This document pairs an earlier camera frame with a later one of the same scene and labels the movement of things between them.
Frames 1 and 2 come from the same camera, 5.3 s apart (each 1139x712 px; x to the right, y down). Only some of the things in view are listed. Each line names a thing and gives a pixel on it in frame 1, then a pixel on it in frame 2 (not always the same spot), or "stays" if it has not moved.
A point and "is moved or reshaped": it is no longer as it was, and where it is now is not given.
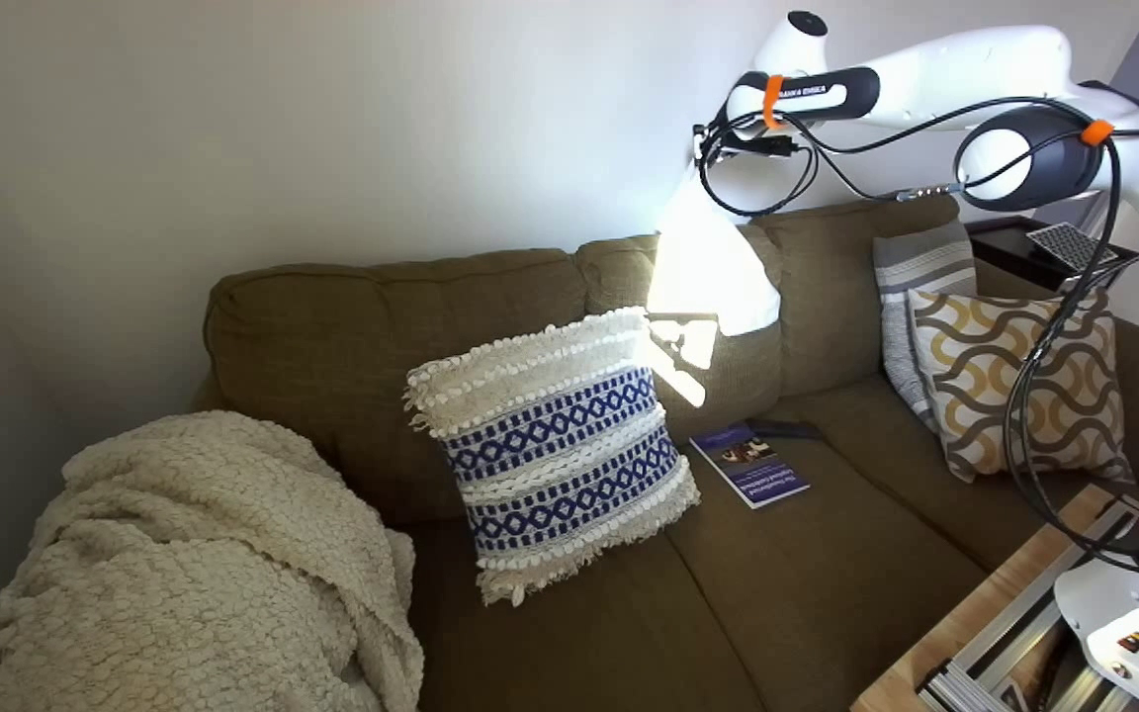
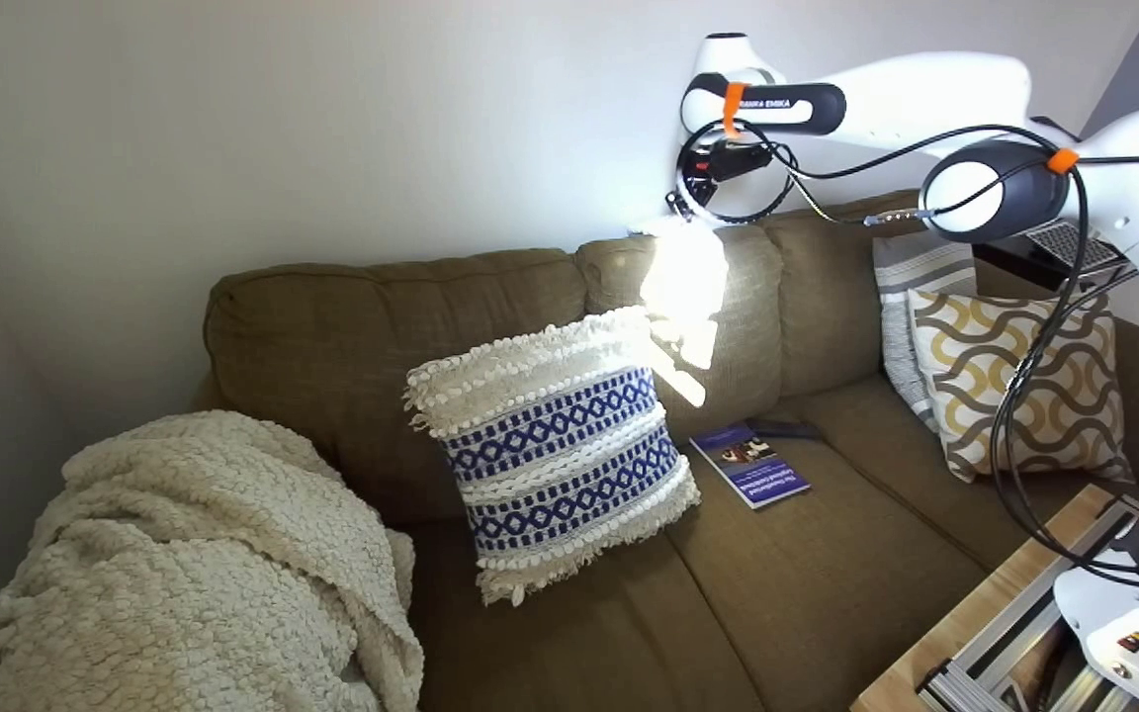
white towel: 709,268 is moved or reshaped
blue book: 740,456 stays
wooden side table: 898,688 stays
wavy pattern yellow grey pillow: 1068,415 stays
